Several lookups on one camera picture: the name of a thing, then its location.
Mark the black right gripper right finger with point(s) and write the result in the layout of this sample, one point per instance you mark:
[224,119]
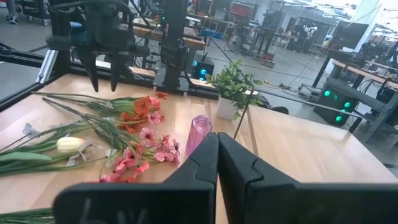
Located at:
[264,199]

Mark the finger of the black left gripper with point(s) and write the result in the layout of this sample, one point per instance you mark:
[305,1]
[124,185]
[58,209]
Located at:
[116,65]
[88,62]

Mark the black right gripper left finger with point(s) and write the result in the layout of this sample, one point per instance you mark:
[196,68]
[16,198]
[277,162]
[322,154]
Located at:
[186,193]

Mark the orange artificial flower bunch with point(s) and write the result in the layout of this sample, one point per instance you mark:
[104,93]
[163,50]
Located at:
[141,107]

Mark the purple ribbed glass vase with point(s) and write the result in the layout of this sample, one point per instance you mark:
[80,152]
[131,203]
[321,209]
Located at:
[199,133]

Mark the pink artificial flower bunch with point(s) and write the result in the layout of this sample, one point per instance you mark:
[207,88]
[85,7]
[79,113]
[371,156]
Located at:
[146,137]

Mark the cream artificial tulip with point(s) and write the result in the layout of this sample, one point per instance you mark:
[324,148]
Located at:
[70,144]

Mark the white artificial flower bunch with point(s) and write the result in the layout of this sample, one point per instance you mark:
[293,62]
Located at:
[30,130]

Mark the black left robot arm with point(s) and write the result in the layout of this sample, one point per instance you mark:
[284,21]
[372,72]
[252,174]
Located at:
[174,31]

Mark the silver aluminium extrusion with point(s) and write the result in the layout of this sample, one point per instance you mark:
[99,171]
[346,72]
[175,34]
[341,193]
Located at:
[46,67]

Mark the black wheeled cart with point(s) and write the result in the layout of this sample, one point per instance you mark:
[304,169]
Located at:
[35,11]

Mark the wooden workbench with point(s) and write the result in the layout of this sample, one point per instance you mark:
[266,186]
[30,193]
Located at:
[192,42]

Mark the black computer with blue lights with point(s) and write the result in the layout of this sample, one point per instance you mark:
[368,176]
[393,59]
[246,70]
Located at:
[202,67]

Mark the person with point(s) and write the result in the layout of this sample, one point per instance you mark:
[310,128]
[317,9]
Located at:
[12,12]

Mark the green plant in white pot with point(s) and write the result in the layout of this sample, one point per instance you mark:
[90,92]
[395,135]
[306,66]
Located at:
[233,84]

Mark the round floor fan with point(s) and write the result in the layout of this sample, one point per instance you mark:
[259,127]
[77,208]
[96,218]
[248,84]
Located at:
[234,43]

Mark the black computer with green lights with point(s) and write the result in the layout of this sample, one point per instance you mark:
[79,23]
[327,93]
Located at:
[337,102]

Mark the black monitor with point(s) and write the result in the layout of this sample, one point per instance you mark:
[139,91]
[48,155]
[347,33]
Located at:
[348,34]

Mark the wooden desk with black frame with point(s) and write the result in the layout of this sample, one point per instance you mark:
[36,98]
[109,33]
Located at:
[367,73]

